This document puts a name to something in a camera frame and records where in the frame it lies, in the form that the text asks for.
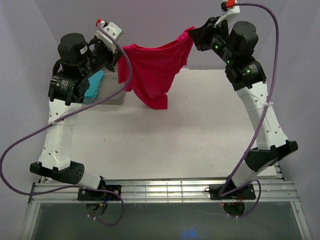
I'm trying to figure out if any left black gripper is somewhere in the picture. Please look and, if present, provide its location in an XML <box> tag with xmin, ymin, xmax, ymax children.
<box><xmin>80</xmin><ymin>34</ymin><xmax>124</xmax><ymax>78</ymax></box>

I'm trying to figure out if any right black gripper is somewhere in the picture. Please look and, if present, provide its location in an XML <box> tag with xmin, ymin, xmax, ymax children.
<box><xmin>188</xmin><ymin>16</ymin><xmax>236</xmax><ymax>64</ymax></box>

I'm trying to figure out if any pink t shirt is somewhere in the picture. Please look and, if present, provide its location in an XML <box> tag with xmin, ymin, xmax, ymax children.
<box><xmin>123</xmin><ymin>26</ymin><xmax>195</xmax><ymax>110</ymax></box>

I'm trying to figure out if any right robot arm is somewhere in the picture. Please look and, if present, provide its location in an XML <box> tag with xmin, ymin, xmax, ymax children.
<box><xmin>189</xmin><ymin>17</ymin><xmax>298</xmax><ymax>199</ymax></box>

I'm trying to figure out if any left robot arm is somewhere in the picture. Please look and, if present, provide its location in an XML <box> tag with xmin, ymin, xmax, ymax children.
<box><xmin>29</xmin><ymin>33</ymin><xmax>119</xmax><ymax>200</ymax></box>

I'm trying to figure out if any cyan rolled t shirt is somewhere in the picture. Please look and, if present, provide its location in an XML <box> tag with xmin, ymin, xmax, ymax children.
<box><xmin>84</xmin><ymin>70</ymin><xmax>105</xmax><ymax>99</ymax></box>

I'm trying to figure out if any clear plastic bin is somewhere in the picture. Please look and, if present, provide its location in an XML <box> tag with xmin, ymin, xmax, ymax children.
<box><xmin>83</xmin><ymin>69</ymin><xmax>124</xmax><ymax>105</ymax></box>

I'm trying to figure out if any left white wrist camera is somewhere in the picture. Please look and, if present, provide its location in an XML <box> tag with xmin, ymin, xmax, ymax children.
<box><xmin>95</xmin><ymin>19</ymin><xmax>124</xmax><ymax>54</ymax></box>

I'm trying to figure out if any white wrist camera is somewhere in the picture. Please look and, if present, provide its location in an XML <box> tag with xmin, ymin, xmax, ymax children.
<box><xmin>214</xmin><ymin>0</ymin><xmax>240</xmax><ymax>28</ymax></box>
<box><xmin>95</xmin><ymin>19</ymin><xmax>124</xmax><ymax>54</ymax></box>

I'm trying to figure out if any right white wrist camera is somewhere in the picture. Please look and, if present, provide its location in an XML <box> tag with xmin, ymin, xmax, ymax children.
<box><xmin>214</xmin><ymin>0</ymin><xmax>240</xmax><ymax>28</ymax></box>

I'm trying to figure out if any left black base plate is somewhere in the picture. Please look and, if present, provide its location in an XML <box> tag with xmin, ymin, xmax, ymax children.
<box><xmin>77</xmin><ymin>184</ymin><xmax>122</xmax><ymax>202</ymax></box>

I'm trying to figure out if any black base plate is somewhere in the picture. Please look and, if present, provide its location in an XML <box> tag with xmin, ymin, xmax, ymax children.
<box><xmin>77</xmin><ymin>184</ymin><xmax>122</xmax><ymax>202</ymax></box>
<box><xmin>205</xmin><ymin>184</ymin><xmax>256</xmax><ymax>200</ymax></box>

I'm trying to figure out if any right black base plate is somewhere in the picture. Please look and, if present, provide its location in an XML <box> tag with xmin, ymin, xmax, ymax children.
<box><xmin>205</xmin><ymin>184</ymin><xmax>256</xmax><ymax>200</ymax></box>

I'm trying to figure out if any aluminium frame rail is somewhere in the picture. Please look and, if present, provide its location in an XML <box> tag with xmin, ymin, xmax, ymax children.
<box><xmin>29</xmin><ymin>179</ymin><xmax>300</xmax><ymax>204</ymax></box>

